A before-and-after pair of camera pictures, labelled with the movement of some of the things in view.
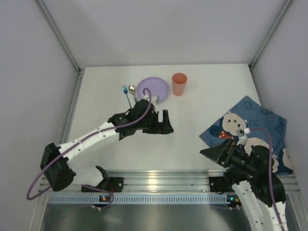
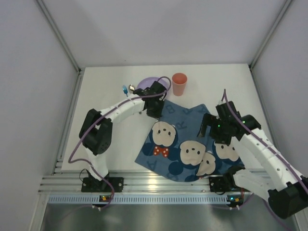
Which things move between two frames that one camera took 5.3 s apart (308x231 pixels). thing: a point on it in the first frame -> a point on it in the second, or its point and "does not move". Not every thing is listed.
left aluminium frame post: [58, 35] does not move
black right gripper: [227, 154] -> [214, 127]
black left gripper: [156, 122] -> [145, 93]
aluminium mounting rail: [169, 181] does not move
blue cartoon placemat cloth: [249, 114] -> [173, 147]
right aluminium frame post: [262, 49] does not move
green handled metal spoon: [132, 89] does not move
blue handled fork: [125, 91] does not move
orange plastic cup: [179, 80] does not move
